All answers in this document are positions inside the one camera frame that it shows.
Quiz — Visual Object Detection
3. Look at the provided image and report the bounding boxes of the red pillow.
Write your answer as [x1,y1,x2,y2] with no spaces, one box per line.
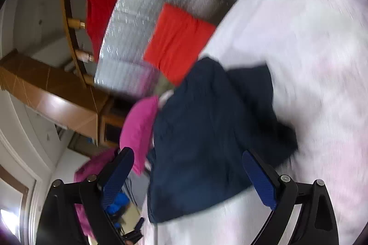
[143,3,217,86]

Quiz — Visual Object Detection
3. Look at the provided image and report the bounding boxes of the white textured bedspread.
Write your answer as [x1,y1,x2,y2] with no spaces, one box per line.
[142,0,368,245]

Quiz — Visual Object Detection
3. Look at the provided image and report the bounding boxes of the wooden headboard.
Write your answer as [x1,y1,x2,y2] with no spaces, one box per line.
[60,0,100,86]

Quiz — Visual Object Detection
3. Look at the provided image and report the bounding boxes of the pink pillow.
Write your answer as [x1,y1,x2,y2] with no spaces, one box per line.
[119,95,161,176]

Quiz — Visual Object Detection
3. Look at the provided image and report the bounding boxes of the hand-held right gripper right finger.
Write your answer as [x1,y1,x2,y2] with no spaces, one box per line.
[242,150,340,245]

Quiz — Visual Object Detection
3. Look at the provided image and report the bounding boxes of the red hanging cloth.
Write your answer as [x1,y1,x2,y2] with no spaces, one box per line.
[86,0,132,63]

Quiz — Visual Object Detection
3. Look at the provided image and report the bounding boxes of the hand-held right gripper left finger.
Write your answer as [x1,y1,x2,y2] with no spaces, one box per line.
[36,147,135,245]

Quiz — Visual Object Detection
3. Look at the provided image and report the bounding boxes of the wooden framed door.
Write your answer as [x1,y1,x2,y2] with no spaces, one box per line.
[0,164,38,245]

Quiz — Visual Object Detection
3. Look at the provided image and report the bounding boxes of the navy blue puffer jacket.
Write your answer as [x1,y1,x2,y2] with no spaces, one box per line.
[146,57,299,224]

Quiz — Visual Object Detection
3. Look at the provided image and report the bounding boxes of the silver foil insulation mat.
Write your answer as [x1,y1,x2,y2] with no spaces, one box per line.
[94,0,229,98]

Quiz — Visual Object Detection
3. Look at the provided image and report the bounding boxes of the bright blue cloth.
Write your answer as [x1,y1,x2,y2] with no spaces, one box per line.
[104,193,130,218]

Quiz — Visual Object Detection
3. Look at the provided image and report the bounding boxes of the magenta cloth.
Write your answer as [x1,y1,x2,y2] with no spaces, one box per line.
[73,147,121,237]

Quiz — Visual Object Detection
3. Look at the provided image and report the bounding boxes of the wooden cabinet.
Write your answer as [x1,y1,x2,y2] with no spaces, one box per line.
[0,49,128,148]

